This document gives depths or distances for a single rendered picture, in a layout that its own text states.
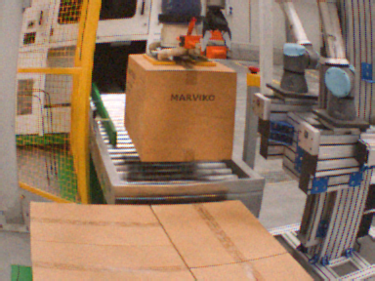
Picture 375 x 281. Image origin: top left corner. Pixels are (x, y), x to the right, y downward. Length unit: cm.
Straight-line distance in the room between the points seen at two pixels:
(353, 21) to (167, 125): 106
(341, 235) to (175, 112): 104
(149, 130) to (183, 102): 18
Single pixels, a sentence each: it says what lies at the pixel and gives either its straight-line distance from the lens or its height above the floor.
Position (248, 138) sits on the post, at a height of 64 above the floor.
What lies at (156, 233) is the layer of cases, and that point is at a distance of 198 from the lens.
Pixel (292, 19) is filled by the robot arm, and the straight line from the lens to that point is 248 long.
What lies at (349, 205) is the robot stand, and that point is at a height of 56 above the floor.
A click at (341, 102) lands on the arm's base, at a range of 190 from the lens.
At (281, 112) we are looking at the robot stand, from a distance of 231.
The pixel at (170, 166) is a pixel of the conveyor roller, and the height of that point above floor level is 55.
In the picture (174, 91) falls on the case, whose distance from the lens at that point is 225.
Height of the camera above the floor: 143
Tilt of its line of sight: 16 degrees down
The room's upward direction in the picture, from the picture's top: 3 degrees clockwise
